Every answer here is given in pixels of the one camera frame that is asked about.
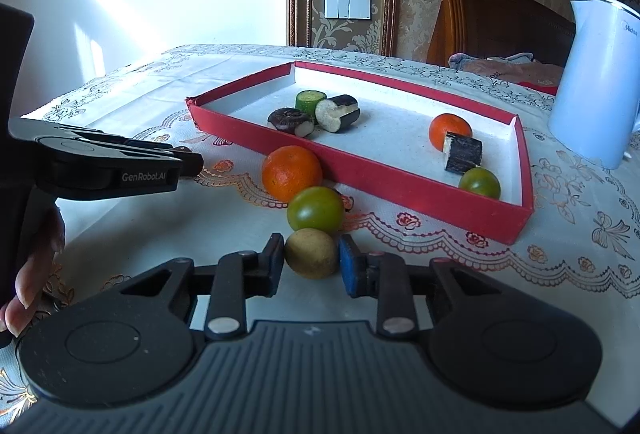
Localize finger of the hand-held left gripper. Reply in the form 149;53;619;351
100;132;205;179

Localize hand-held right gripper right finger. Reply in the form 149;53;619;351
339;236;503;340

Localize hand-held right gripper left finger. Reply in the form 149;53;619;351
120;234;286;341

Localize yellow-brown round fruit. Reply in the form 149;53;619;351
284;228;340;279

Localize green tangerine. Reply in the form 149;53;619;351
286;186;346;235
459;167;502;201

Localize orange tangerine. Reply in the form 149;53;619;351
262;145;324;203
429;113;473;152

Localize eggplant end piece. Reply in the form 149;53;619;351
267;108;316;138

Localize green cucumber piece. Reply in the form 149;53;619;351
295;90;327;117

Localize red shallow box tray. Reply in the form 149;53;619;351
186;60;535;245

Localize eggplant piece with notch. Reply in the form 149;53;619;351
315;94;362;133

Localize wrinkled eggplant piece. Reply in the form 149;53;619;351
443;132;484;175

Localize person's left hand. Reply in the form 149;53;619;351
0;205;67;336

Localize white floral lace tablecloth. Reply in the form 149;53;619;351
0;44;640;415

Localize pink floral quilt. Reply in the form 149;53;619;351
447;52;565;87

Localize striped blanket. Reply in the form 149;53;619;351
517;80;559;97

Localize wooden bed headboard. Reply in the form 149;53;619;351
426;0;577;67

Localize light blue electric kettle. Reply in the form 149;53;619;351
547;0;640;169

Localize white wall light switch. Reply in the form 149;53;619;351
324;0;372;20

